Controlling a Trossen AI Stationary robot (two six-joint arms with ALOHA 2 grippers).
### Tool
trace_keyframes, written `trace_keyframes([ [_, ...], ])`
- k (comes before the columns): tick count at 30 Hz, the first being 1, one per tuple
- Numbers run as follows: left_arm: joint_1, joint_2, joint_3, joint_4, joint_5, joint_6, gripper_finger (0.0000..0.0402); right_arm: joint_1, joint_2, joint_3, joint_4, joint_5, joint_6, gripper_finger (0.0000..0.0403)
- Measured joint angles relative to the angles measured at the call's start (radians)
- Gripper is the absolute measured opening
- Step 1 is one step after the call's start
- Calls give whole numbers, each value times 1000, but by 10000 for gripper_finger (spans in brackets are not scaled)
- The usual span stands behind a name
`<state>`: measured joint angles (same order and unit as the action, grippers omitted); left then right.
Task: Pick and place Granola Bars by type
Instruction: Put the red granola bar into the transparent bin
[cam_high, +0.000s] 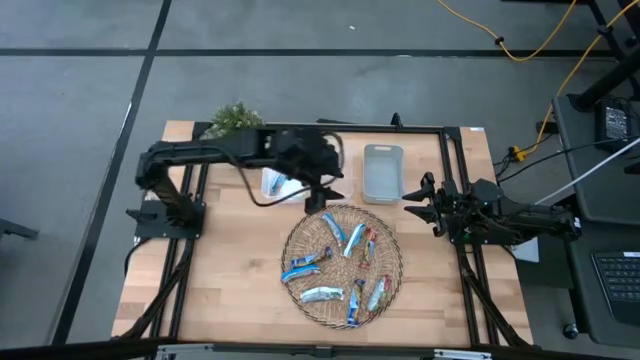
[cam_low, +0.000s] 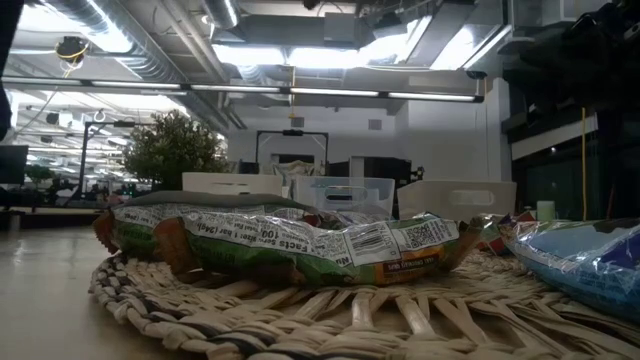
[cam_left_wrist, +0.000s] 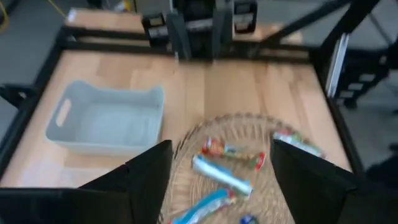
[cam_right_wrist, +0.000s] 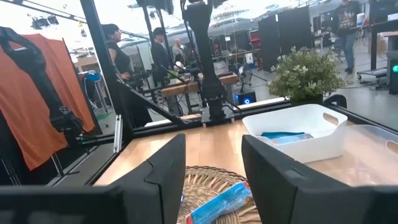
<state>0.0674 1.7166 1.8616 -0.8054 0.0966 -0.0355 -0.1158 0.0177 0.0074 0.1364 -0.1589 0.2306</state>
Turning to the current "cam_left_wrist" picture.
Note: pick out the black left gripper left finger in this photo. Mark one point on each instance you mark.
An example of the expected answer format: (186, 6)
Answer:
(149, 180)

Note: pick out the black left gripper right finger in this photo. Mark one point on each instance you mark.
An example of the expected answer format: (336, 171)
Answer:
(304, 186)

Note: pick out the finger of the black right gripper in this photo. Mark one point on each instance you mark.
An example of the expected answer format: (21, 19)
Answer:
(222, 31)
(179, 35)

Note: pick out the blue white granola bar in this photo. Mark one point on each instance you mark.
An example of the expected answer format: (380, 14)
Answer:
(219, 175)
(205, 207)

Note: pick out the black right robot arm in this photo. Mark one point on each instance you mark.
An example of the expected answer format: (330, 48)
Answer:
(202, 12)

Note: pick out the red green granola bar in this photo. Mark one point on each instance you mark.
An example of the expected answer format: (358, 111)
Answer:
(217, 148)

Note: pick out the round wicker tray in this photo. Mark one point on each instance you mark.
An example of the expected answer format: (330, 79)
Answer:
(270, 193)

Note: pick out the clear blue packet right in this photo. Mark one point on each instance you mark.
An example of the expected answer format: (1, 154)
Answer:
(295, 141)

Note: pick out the grey plastic bin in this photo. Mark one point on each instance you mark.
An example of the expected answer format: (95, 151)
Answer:
(118, 124)

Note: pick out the small dark blue wrapper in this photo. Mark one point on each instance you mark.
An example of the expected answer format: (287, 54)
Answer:
(248, 220)

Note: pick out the black aluminium table frame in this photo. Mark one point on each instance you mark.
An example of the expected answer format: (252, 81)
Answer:
(102, 46)

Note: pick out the black desk leg frame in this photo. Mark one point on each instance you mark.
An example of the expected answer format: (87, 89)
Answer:
(362, 82)

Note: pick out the silver aluminium post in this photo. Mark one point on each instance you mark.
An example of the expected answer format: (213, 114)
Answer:
(337, 65)

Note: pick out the black camera bracket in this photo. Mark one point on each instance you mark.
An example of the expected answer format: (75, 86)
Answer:
(14, 93)

